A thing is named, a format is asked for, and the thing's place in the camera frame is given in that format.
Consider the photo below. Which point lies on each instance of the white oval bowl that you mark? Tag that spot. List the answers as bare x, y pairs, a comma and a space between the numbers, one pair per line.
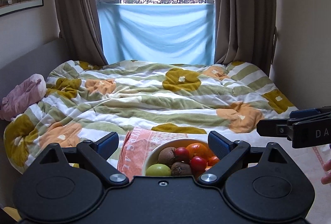
154, 149

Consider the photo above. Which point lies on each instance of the grey upholstered bed frame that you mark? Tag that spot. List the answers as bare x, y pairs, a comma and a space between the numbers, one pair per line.
25, 63

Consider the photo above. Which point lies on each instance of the person's right hand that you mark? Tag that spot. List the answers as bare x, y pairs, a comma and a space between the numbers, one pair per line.
327, 173

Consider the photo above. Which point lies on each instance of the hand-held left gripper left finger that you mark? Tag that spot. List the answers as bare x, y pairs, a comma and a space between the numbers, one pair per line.
108, 142

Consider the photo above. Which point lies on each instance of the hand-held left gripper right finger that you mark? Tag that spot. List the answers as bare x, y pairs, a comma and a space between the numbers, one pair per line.
218, 143

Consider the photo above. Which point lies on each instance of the large orange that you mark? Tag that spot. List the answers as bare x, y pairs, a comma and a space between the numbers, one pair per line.
200, 150

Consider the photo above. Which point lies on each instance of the floral striped blanket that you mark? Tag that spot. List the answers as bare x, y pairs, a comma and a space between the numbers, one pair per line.
155, 100

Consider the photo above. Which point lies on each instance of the light blue cloth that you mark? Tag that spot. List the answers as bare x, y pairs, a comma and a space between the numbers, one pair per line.
155, 32

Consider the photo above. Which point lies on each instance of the pink plush toy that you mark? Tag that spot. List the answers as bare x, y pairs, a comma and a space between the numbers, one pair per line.
23, 94

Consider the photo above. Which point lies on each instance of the red cherry tomato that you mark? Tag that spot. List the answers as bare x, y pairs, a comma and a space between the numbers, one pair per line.
198, 163
182, 153

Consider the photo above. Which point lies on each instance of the green round fruit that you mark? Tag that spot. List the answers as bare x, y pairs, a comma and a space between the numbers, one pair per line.
158, 170

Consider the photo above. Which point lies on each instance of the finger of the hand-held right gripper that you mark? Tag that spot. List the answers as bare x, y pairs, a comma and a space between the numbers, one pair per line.
305, 113
274, 127

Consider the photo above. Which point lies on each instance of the white cloth with red pattern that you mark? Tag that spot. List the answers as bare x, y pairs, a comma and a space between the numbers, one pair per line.
137, 151

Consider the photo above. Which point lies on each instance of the brown curtain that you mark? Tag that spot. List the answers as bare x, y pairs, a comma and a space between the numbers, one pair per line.
75, 6
240, 6

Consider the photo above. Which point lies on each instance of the brown kiwi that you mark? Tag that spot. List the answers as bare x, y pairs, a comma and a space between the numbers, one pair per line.
166, 155
181, 169

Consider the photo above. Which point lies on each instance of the mandarin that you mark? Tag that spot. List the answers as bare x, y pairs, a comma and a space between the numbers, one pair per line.
213, 161

